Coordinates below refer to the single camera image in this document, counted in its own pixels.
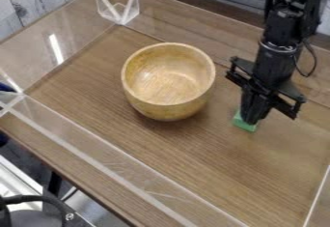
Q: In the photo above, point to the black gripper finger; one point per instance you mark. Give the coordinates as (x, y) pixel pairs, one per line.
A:
(263, 105)
(247, 100)

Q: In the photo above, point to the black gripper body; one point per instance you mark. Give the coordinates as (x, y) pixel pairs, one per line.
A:
(267, 76)

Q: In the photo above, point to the green rectangular block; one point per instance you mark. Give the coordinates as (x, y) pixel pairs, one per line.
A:
(242, 124)

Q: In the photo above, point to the light wooden bowl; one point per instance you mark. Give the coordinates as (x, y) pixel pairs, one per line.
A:
(167, 79)

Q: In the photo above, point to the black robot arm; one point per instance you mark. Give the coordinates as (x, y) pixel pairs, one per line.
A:
(291, 22)

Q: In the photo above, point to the white object at right edge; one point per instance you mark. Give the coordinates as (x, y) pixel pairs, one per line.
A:
(323, 28)

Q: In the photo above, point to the black table leg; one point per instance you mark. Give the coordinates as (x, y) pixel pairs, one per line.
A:
(55, 184)

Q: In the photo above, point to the blue object behind acrylic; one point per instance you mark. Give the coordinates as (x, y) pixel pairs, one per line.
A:
(5, 88)

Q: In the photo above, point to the clear acrylic enclosure wall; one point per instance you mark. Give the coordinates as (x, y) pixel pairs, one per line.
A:
(195, 173)

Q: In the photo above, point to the black metal bracket with screw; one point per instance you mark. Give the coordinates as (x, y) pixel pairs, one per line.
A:
(61, 216)

